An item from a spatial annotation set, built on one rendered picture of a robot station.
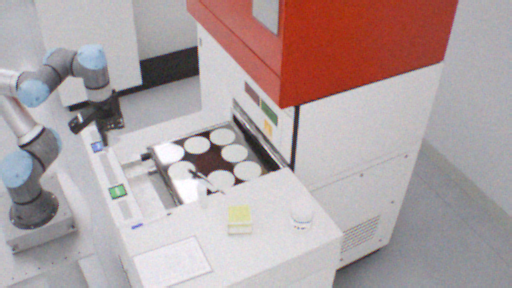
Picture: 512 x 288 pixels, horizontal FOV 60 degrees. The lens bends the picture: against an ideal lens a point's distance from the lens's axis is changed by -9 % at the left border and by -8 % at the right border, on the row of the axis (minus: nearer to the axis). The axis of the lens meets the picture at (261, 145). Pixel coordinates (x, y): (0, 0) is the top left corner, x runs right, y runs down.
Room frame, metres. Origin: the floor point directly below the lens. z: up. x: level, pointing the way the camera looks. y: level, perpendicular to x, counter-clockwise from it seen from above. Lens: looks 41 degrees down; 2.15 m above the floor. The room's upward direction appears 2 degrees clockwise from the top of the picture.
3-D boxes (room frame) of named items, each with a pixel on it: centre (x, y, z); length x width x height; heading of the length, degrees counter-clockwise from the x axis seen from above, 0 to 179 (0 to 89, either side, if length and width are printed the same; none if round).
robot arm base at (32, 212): (1.05, 0.80, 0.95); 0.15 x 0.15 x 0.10
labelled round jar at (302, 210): (0.98, -0.13, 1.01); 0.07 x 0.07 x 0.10
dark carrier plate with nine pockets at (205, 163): (1.33, 0.20, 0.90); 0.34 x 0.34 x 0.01; 30
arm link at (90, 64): (1.10, 0.47, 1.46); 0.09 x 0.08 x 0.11; 76
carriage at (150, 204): (1.18, 0.42, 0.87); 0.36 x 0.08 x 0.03; 30
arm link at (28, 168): (1.05, 0.80, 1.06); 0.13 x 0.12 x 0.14; 166
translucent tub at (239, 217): (0.96, 0.06, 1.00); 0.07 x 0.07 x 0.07; 6
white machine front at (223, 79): (1.61, 0.10, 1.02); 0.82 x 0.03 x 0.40; 30
